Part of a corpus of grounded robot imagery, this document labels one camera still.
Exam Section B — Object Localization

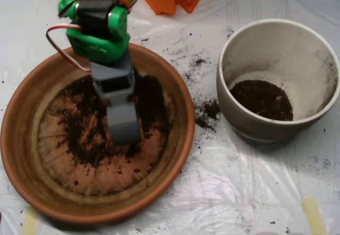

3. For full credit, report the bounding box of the dark soil pile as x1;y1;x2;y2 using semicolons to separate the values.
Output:
59;71;165;166

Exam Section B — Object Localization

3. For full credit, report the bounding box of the dark soil heap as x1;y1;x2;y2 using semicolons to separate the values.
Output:
228;79;294;121

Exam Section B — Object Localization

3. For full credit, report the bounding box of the spilled soil patch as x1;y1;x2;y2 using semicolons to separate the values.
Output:
195;98;223;132

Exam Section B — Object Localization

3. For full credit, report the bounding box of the terracotta clay saucer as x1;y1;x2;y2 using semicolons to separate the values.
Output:
0;41;196;225

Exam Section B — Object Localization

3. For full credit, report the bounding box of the white ceramic plant pot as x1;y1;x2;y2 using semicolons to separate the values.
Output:
216;19;340;147

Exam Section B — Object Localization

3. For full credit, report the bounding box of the clear plastic cover sheet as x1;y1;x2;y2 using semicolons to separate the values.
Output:
0;0;340;235

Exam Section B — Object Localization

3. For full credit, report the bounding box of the beige masking tape strip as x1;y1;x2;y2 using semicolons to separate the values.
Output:
22;207;40;235
302;197;327;235

